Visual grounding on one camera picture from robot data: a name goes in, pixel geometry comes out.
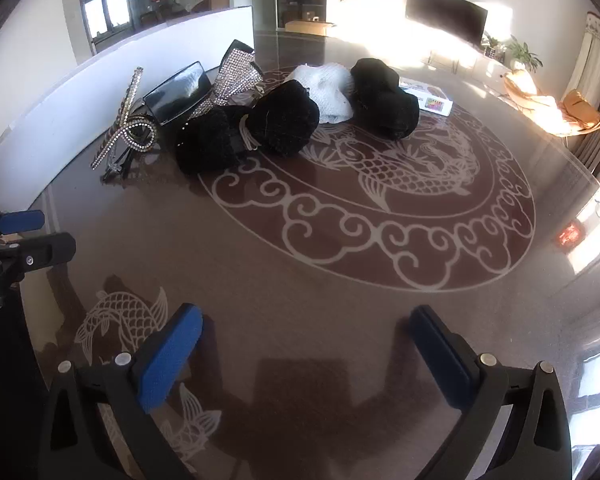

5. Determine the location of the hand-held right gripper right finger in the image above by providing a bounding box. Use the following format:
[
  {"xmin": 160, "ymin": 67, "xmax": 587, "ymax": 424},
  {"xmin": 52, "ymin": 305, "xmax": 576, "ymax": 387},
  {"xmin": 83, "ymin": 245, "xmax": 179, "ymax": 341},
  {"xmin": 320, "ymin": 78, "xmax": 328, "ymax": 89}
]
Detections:
[{"xmin": 407, "ymin": 304, "xmax": 573, "ymax": 480}]

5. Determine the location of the black cloth bundle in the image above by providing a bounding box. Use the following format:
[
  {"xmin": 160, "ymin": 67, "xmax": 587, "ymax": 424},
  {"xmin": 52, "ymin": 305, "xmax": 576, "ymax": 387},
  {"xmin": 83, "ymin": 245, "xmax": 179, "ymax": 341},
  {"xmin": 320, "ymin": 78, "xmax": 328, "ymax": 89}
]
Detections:
[{"xmin": 349, "ymin": 58, "xmax": 421, "ymax": 140}]

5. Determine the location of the black fuzzy cloth with tag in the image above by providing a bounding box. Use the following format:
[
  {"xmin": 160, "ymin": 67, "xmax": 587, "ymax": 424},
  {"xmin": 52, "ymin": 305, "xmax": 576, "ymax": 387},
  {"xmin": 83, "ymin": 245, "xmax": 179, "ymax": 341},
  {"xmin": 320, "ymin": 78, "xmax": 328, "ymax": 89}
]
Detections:
[{"xmin": 174, "ymin": 80, "xmax": 321, "ymax": 177}]

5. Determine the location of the orange lounge chair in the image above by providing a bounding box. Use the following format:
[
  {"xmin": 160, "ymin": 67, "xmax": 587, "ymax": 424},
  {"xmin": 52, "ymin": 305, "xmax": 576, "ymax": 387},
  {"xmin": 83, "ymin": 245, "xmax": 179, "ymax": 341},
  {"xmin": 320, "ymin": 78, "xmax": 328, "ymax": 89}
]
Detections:
[{"xmin": 502, "ymin": 67, "xmax": 600, "ymax": 137}]

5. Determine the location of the colourful printed box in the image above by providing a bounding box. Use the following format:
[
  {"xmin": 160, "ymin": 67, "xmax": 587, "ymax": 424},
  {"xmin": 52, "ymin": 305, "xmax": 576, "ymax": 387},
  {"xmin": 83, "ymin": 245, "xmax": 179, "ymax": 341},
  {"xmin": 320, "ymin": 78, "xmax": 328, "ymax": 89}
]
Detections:
[{"xmin": 399, "ymin": 77, "xmax": 454, "ymax": 116}]

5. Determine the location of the rhinestone strip hair clip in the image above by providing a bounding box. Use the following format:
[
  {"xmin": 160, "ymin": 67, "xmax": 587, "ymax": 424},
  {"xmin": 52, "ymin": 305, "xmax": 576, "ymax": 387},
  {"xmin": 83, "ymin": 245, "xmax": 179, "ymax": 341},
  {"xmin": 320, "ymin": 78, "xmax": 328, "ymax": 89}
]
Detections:
[{"xmin": 90, "ymin": 66, "xmax": 159, "ymax": 171}]

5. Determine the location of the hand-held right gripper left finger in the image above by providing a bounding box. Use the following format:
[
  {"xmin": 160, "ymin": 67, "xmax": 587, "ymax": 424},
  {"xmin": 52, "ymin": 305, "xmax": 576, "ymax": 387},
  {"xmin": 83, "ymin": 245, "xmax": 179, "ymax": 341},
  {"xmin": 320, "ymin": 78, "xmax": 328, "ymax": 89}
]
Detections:
[{"xmin": 37, "ymin": 302, "xmax": 203, "ymax": 480}]

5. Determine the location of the white television console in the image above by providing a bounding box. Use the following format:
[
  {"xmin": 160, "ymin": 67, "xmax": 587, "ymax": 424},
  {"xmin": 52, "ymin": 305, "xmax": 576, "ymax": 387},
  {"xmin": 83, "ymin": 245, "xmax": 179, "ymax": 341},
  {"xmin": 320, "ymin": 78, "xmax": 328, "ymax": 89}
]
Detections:
[{"xmin": 427, "ymin": 47, "xmax": 520, "ymax": 83}]

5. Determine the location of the large green potted plant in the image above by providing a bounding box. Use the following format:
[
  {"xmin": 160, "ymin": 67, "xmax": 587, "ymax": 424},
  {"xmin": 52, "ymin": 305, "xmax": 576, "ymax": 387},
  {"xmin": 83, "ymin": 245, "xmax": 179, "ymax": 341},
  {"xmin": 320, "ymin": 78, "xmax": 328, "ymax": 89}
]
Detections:
[{"xmin": 505, "ymin": 35, "xmax": 544, "ymax": 73}]

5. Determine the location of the black hair clip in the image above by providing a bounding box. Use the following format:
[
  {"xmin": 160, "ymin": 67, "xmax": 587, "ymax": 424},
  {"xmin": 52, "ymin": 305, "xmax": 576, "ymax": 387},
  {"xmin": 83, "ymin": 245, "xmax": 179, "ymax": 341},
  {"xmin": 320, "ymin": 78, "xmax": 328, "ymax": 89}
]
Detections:
[{"xmin": 100, "ymin": 150, "xmax": 137, "ymax": 184}]

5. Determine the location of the small green potted plant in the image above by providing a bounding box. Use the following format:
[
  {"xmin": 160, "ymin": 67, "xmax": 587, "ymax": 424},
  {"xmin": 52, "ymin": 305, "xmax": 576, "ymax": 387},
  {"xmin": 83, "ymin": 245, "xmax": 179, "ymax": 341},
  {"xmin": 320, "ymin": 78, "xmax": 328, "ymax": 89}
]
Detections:
[{"xmin": 482, "ymin": 32, "xmax": 506, "ymax": 59}]

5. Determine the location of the black printed box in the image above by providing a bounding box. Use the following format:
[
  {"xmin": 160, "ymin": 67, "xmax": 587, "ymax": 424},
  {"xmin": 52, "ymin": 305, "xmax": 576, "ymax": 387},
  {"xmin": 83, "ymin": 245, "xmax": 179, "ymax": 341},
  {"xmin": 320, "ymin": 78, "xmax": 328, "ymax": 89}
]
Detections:
[{"xmin": 142, "ymin": 61, "xmax": 216, "ymax": 126}]

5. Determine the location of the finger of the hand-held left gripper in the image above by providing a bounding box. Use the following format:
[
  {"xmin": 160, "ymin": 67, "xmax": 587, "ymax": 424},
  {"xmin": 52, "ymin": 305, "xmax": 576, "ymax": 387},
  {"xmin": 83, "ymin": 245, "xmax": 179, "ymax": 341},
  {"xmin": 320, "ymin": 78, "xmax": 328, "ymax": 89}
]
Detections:
[
  {"xmin": 0, "ymin": 232, "xmax": 77, "ymax": 281},
  {"xmin": 0, "ymin": 210, "xmax": 46, "ymax": 242}
]

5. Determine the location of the white foam board partition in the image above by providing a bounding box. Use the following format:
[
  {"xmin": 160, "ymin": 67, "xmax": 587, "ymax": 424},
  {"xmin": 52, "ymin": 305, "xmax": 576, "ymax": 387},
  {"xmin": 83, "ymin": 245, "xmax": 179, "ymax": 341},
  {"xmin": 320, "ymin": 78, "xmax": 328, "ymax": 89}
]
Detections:
[{"xmin": 0, "ymin": 5, "xmax": 255, "ymax": 211}]

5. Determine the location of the white standing air conditioner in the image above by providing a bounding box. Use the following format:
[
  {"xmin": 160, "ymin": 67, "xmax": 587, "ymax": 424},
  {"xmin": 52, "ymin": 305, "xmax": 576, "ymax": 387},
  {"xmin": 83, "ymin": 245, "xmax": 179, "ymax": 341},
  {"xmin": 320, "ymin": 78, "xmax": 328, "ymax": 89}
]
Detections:
[{"xmin": 565, "ymin": 10, "xmax": 600, "ymax": 111}]

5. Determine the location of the white mesh cloth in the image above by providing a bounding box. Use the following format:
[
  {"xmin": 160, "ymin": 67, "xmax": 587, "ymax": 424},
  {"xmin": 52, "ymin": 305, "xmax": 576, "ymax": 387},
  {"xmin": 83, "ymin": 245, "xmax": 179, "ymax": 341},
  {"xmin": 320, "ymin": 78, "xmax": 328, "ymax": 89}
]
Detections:
[{"xmin": 282, "ymin": 62, "xmax": 356, "ymax": 125}]

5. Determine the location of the cardboard box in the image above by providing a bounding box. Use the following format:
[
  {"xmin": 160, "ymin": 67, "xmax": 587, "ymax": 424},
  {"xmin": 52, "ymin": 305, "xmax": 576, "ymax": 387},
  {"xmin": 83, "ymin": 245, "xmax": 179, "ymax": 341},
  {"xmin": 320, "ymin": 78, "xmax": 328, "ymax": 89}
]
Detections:
[{"xmin": 284, "ymin": 19, "xmax": 337, "ymax": 37}]

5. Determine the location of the black flat television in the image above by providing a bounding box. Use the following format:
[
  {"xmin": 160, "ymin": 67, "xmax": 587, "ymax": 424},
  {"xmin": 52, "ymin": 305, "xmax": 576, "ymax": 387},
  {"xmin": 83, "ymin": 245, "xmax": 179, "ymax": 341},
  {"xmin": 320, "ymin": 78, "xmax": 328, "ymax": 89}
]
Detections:
[{"xmin": 405, "ymin": 0, "xmax": 488, "ymax": 46}]

